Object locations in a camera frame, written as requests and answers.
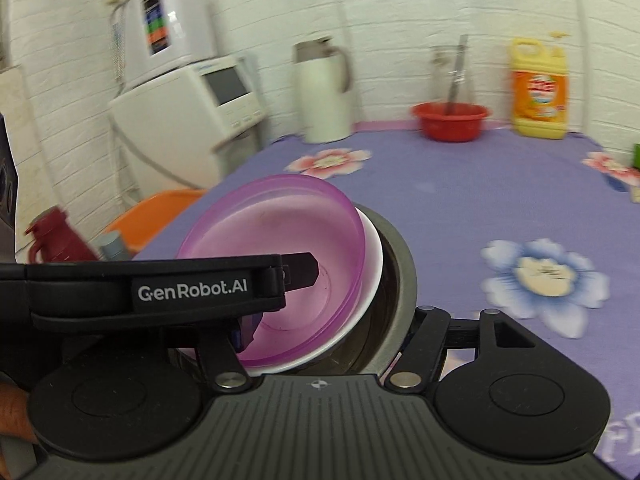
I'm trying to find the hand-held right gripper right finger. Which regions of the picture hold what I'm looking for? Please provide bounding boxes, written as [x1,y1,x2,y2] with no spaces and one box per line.
[382,305,538,392]

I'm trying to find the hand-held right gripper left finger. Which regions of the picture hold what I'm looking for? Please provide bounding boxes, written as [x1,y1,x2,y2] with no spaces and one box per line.
[192,311,263,393]

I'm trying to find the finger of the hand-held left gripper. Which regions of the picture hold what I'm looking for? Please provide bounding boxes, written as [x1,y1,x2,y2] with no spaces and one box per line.
[280,252,321,293]

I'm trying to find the purple plastic bowl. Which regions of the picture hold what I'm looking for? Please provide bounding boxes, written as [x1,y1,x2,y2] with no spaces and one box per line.
[176,174,367,367]

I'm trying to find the white ceramic bowl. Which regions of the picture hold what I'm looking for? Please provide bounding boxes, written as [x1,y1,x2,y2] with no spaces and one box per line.
[240,207,385,375]

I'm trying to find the stainless steel bowl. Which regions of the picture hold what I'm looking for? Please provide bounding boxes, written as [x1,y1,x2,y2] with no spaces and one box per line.
[280,202,417,378]

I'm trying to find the grey cup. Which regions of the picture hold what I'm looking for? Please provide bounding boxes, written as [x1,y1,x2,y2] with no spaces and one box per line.
[98,231,132,261]

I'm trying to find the dark red kettle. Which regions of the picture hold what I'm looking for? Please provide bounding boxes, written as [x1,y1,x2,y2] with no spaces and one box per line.
[24,207,101,265]

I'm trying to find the orange plastic stool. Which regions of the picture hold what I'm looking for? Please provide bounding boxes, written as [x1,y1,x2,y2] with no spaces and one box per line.
[102,189,208,256]

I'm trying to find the purple floral tablecloth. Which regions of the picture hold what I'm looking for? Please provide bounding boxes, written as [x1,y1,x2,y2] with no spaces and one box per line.
[132,120,640,467]

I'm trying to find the black object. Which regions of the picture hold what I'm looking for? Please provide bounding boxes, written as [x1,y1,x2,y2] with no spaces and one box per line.
[0,115,20,226]

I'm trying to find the white thermos jug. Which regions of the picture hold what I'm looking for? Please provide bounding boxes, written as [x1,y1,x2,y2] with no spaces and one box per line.
[291,36,355,144]

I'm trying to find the white appliance with screen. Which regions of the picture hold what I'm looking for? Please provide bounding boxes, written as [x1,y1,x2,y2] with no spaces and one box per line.
[107,55,266,196]

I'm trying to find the beige board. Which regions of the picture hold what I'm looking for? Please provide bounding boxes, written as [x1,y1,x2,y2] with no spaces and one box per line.
[0,65,48,261]

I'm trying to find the red plastic basket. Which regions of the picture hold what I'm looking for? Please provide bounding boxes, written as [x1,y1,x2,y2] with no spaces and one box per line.
[411,101,488,142]

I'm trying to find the clear glass jar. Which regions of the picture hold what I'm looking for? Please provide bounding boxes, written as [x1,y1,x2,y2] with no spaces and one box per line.
[430,42,476,107]

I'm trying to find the dark stick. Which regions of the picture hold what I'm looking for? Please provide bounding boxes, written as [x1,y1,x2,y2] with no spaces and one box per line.
[445,34,470,116]

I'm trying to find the yellow detergent bottle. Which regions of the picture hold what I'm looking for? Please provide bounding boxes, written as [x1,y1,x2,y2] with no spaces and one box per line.
[508,32,571,140]

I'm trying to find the white appliance with coloured panel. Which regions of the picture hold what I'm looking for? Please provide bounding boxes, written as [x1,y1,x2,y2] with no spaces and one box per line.
[120,0,218,92]

